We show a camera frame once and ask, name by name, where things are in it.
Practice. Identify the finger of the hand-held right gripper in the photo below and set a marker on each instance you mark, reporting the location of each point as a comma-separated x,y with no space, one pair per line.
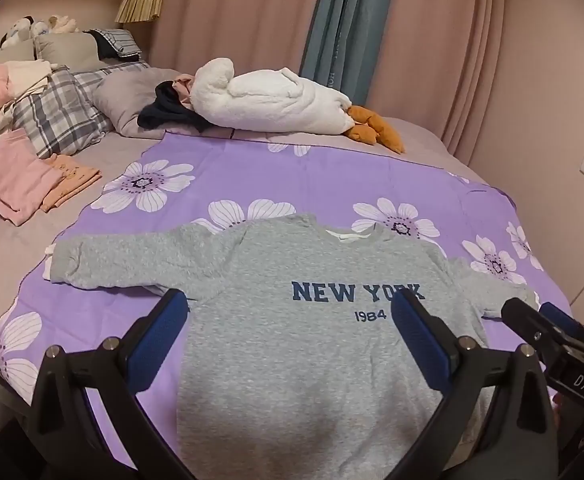
562,317
524,320

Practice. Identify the grey pillow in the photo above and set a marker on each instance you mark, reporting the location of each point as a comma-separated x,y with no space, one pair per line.
122,95

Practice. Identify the folded orange garment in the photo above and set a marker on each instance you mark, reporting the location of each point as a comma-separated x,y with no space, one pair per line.
72,180

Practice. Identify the grey-green pillow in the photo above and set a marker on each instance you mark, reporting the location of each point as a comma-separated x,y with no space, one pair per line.
67,50

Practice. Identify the grey printed sweatshirt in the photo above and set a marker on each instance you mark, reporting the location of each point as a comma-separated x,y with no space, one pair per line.
297,360

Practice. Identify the dark navy garment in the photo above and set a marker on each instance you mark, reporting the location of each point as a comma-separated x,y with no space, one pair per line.
164,110

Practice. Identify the white and black plush toy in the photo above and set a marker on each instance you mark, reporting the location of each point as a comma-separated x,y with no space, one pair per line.
19,29

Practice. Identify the crumpled pink garment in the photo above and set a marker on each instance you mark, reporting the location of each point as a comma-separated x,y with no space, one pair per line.
184,85

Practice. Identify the cream cloth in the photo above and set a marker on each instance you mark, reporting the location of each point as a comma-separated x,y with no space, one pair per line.
27,72

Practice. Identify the folded pink garment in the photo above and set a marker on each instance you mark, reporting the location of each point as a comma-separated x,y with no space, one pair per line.
17,175

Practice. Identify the teal curtain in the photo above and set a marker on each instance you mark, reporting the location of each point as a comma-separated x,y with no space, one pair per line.
342,20

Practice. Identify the beige plush toy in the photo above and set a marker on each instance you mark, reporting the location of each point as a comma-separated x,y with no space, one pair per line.
62,22

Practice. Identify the bed with mauve sheet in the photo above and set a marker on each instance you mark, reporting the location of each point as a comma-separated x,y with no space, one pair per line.
127,147

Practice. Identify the pink curtain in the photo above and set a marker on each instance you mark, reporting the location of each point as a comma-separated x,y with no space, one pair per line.
472,35
222,10

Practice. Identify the white goose plush toy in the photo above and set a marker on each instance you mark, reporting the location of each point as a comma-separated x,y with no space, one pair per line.
272,100

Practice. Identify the dark cloth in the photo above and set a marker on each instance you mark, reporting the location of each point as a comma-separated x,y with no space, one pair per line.
104,51

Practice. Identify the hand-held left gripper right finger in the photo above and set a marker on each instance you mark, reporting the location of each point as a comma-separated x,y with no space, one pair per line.
417,340

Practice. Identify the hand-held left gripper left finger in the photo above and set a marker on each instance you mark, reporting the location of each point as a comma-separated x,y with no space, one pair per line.
164,327

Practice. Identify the purple floral blanket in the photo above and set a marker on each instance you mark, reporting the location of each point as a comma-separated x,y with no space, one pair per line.
222,180

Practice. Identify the grey plaid quilt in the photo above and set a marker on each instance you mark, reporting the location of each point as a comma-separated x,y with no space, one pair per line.
52,110

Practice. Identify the striped pillow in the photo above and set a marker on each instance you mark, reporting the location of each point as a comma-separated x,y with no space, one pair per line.
122,40

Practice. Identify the beige pillow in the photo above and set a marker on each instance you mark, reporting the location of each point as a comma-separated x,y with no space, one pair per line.
2,55

